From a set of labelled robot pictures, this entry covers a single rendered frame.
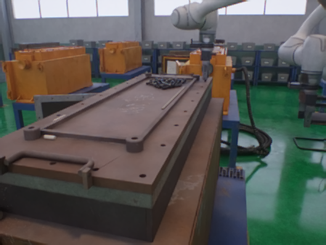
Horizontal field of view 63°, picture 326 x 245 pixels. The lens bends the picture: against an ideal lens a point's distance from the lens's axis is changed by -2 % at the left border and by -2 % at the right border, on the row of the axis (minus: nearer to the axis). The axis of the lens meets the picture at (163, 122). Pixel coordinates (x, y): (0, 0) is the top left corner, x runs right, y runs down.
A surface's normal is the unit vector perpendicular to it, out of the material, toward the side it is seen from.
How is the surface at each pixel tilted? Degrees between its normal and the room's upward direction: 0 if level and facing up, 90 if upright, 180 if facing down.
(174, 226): 0
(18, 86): 90
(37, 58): 90
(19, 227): 0
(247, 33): 90
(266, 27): 90
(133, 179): 0
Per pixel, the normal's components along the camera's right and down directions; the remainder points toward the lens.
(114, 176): 0.00, -0.95
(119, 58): -0.24, 0.31
